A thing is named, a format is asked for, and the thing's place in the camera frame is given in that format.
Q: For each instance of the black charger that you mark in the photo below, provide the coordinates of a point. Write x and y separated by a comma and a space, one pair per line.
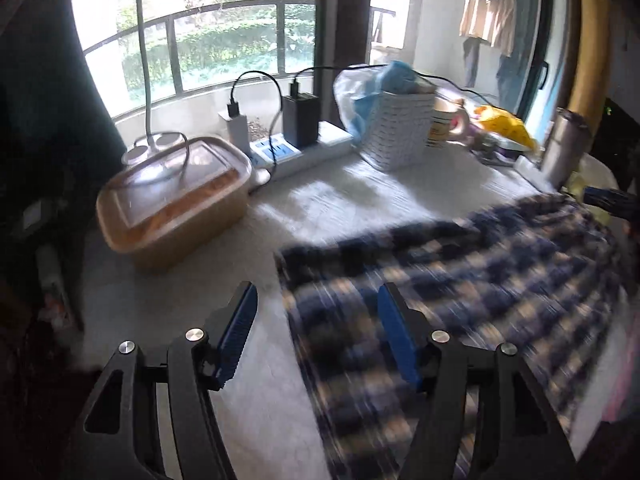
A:
300, 117

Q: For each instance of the tan food container clear lid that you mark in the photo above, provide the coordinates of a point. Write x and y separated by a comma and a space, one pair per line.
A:
175, 200

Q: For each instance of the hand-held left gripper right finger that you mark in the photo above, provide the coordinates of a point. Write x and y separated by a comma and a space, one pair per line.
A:
397, 340

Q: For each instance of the dark slim packet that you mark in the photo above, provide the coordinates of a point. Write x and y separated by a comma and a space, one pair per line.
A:
52, 280

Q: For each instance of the blue plaid pants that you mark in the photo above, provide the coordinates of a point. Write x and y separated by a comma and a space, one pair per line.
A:
450, 285

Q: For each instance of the teal curtain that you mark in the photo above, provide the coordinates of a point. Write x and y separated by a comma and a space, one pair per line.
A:
50, 85

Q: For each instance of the beige hanging garment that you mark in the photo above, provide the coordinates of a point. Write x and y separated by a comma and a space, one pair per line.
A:
492, 20

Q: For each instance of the white textured tablecloth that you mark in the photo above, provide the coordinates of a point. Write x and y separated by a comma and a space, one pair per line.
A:
325, 200

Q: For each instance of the dark hanging trousers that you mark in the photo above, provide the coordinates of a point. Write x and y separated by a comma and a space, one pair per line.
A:
470, 62

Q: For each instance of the yellow curtain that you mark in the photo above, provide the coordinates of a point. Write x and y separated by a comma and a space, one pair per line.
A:
592, 35

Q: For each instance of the white desk lamp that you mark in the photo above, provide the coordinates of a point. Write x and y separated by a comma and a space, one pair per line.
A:
142, 35

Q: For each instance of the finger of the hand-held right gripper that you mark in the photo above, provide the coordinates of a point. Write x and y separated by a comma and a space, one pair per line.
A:
607, 199

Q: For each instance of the white perforated basket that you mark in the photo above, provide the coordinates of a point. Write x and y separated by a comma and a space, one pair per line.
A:
400, 127

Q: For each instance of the steel tumbler with black lid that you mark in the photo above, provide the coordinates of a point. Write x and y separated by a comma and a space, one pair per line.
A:
562, 145

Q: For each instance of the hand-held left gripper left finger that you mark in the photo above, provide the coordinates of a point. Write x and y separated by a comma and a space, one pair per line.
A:
240, 330

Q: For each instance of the dark window post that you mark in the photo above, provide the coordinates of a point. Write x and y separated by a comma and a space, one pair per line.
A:
345, 35

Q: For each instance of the blue plastic bag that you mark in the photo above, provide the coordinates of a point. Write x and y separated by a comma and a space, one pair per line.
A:
395, 75

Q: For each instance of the white tube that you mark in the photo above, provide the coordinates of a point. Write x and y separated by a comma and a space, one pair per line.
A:
527, 166

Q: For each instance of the balcony railing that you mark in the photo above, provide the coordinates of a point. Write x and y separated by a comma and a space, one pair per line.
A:
225, 30

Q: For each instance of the yellow packet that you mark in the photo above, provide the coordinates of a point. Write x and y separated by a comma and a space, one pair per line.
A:
505, 125

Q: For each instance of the white power strip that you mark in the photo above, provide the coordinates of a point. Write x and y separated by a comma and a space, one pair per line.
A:
300, 152

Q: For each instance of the cream mug with bear print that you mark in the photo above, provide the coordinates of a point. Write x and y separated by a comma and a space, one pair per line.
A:
445, 125

